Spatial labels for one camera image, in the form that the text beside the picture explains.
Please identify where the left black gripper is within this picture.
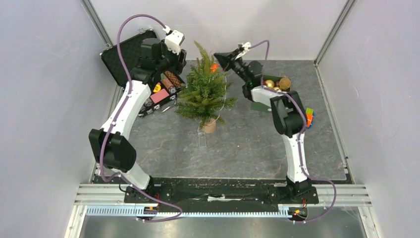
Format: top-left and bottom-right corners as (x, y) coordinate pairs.
(156, 40), (187, 75)

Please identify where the clear fairy light string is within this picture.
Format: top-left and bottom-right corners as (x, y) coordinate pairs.
(197, 73), (230, 122)

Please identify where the small green christmas tree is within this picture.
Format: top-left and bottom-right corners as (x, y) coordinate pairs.
(175, 41), (238, 133)

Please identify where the green ornament box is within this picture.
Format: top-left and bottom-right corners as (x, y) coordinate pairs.
(251, 74), (291, 112)

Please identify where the clear battery box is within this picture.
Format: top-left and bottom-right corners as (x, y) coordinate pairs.
(198, 131), (207, 147)

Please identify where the blue orange toy car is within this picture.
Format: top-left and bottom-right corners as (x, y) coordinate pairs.
(306, 108), (315, 129)

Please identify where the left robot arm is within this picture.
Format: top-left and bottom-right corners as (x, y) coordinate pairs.
(89, 36), (186, 202)

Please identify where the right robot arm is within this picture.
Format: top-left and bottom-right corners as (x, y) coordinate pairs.
(213, 49), (312, 202)

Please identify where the orange plastic piece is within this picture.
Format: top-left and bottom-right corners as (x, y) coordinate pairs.
(210, 63), (219, 73)

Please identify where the black poker chip case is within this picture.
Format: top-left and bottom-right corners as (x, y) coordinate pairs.
(100, 29), (185, 118)

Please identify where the yellow big blind button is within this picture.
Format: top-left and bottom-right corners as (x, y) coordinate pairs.
(153, 83), (161, 93)

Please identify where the pink card deck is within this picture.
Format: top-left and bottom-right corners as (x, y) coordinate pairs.
(150, 89), (170, 104)

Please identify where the gold bauble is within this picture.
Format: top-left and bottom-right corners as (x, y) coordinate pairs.
(264, 80), (275, 89)

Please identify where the twine ball ornament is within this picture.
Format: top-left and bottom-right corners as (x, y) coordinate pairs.
(279, 77), (292, 91)

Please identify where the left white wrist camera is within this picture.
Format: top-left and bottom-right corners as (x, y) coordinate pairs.
(164, 30), (185, 55)

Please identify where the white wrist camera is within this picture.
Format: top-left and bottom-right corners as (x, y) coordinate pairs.
(164, 30), (185, 55)
(234, 42), (252, 60)

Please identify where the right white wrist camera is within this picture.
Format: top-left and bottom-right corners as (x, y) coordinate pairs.
(234, 42), (252, 60)

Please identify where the aluminium corner frame post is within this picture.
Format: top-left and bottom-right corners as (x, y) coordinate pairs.
(81, 0), (113, 49)

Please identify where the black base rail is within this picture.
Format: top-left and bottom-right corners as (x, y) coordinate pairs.
(92, 176), (319, 214)

